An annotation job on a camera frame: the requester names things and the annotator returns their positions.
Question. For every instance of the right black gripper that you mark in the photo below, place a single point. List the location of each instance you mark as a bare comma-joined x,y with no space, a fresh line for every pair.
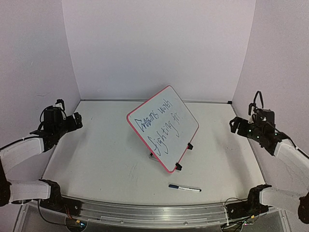
240,126

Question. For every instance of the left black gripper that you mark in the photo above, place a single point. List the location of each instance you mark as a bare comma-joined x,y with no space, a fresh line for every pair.
73,125

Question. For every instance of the pink framed whiteboard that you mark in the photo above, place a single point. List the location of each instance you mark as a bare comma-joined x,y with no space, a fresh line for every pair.
165,125

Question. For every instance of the white marker pen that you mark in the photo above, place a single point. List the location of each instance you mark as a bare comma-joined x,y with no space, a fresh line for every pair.
189,189

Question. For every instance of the dark blue marker cap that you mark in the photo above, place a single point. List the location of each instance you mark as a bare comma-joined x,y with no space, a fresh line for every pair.
173,186

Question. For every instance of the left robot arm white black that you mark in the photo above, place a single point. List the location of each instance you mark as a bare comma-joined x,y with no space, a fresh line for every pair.
54,124

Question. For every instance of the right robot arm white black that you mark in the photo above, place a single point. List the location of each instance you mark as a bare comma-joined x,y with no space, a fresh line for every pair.
261,128

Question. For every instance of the right base circuit board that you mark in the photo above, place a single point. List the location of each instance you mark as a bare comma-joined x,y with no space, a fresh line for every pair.
236,223

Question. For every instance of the base circuit board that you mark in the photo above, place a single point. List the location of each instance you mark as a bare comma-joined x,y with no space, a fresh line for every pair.
75,223
236,223

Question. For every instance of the left base circuit board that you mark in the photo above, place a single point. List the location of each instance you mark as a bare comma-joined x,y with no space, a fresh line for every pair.
75,223

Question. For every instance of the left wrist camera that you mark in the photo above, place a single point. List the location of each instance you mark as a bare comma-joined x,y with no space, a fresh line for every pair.
61,105

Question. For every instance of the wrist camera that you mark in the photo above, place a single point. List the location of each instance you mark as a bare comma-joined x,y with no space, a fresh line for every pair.
251,112
61,105

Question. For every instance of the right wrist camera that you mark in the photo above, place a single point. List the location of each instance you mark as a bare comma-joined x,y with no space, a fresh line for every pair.
251,112

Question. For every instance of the aluminium front rail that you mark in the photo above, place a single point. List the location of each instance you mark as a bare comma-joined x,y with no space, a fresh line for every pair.
161,217

